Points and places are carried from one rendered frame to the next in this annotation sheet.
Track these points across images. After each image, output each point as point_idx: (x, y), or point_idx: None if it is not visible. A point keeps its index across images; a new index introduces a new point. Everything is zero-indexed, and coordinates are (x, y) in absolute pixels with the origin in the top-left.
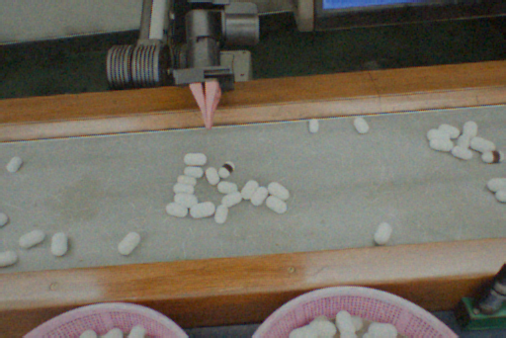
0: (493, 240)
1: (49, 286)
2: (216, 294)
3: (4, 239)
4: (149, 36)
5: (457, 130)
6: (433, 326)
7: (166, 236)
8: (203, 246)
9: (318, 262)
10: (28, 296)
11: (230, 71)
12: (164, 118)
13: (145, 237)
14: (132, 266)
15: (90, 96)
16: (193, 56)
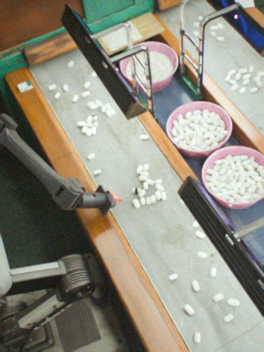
0: None
1: None
2: (188, 165)
3: (205, 248)
4: (57, 267)
5: (85, 126)
6: (170, 119)
7: (174, 195)
8: (172, 182)
9: (164, 146)
10: None
11: (102, 185)
12: (116, 229)
13: (178, 201)
14: None
15: (115, 274)
16: (101, 199)
